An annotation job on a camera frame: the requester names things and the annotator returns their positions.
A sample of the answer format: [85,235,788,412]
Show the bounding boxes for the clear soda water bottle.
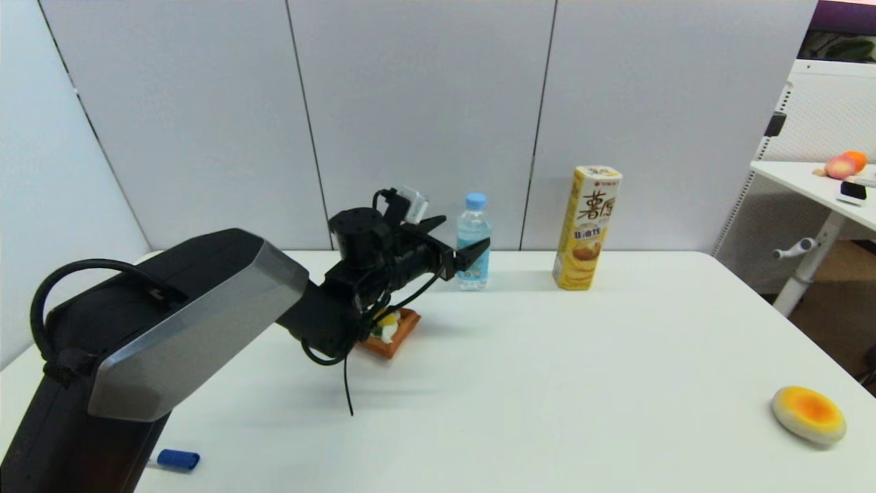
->
[455,192,492,291]

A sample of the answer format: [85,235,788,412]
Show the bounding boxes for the toy waffle with fruit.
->
[356,308,422,359]

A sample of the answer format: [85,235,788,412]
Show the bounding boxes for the yellow potato chips box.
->
[552,165,623,292]

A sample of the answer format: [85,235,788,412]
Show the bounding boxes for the white marker with blue cap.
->
[147,448,201,472]

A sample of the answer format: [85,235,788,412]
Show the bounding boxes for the white side table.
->
[749,160,876,318]

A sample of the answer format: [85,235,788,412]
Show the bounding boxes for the round yellow toy bun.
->
[771,385,847,446]

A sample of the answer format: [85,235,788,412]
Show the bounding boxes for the white perforated panel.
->
[712,59,876,295]

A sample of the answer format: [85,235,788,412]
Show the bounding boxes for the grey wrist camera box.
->
[396,186,430,225]

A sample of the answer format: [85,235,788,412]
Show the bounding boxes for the thin black cable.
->
[301,264,446,416]

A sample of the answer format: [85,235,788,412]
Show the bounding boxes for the grey table crank handle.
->
[773,238,820,261]

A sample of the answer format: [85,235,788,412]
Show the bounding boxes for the thick black cable loop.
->
[30,258,185,384]

